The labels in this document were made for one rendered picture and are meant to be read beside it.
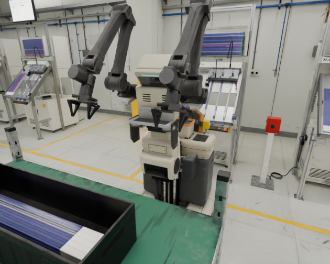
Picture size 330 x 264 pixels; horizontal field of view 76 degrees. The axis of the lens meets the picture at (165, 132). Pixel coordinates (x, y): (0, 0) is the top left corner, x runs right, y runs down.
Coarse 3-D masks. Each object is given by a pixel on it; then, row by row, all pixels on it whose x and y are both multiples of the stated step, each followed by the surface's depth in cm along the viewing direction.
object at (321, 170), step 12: (312, 120) 264; (300, 132) 271; (324, 144) 219; (300, 156) 250; (312, 156) 227; (324, 156) 222; (300, 168) 241; (312, 168) 231; (324, 168) 226; (312, 180) 234; (324, 180) 229
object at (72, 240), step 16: (0, 208) 56; (16, 208) 56; (32, 208) 56; (0, 224) 52; (16, 224) 51; (32, 224) 51; (48, 224) 51; (64, 224) 51; (32, 240) 48; (48, 240) 46; (64, 240) 46; (80, 240) 46; (96, 240) 46; (64, 256) 44; (80, 256) 43
